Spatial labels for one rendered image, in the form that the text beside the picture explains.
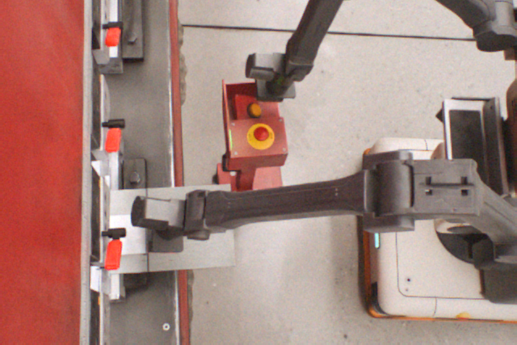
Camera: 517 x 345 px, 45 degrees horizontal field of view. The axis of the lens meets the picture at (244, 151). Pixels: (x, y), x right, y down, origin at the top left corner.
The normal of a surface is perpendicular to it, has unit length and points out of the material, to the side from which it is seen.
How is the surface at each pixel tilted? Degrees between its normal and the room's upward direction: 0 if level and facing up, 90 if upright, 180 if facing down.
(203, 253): 0
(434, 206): 15
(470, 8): 85
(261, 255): 0
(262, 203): 42
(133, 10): 0
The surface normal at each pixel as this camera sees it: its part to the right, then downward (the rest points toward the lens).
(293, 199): -0.64, -0.25
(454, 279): 0.04, -0.30
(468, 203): -0.22, -0.29
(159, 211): 0.42, -0.23
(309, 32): -0.07, 0.94
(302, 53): -0.04, 0.85
